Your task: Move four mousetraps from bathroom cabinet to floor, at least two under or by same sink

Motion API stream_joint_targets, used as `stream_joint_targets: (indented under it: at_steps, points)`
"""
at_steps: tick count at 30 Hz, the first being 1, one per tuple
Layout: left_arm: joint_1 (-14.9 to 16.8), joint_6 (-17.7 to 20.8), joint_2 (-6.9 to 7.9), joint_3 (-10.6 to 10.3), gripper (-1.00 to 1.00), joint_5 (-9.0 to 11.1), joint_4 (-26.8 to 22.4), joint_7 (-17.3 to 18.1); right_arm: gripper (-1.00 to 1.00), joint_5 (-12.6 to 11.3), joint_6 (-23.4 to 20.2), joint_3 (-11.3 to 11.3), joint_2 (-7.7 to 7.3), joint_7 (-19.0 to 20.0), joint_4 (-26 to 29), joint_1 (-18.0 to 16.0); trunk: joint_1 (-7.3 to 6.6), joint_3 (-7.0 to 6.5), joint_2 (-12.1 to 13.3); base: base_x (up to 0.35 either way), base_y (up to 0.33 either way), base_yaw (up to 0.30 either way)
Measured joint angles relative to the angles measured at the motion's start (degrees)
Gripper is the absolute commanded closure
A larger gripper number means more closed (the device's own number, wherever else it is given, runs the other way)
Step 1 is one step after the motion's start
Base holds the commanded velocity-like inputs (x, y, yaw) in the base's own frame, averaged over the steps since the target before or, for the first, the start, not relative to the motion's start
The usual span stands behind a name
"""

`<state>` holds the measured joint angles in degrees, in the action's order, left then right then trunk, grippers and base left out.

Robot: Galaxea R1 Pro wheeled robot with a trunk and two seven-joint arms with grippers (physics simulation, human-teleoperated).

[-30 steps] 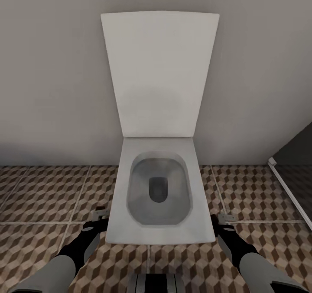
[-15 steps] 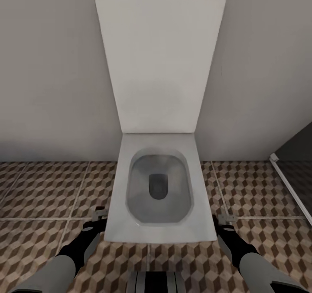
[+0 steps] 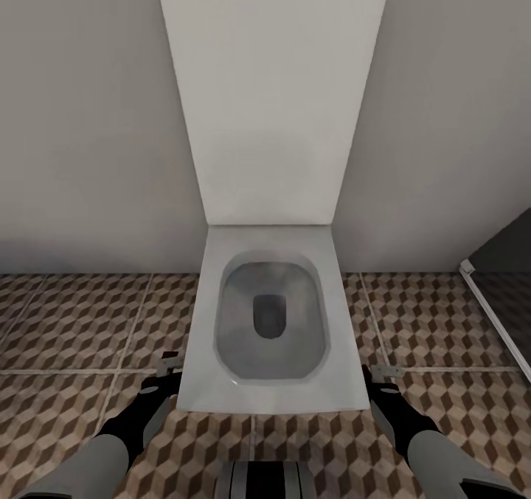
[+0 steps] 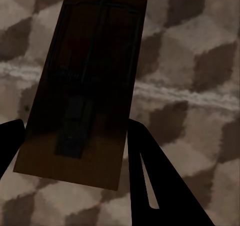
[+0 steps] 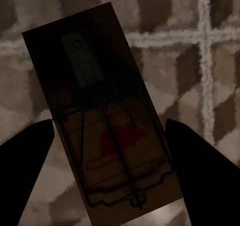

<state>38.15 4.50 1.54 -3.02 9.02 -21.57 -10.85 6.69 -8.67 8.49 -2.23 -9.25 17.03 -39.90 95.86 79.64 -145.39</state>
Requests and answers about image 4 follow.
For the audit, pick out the mousetrap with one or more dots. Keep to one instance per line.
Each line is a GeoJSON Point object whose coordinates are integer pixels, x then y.
{"type": "Point", "coordinates": [77, 127]}

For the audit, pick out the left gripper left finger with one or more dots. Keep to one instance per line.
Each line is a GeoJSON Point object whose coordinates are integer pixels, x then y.
{"type": "Point", "coordinates": [11, 139]}

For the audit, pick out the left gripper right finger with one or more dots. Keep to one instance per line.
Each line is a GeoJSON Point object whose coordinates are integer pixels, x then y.
{"type": "Point", "coordinates": [177, 204]}

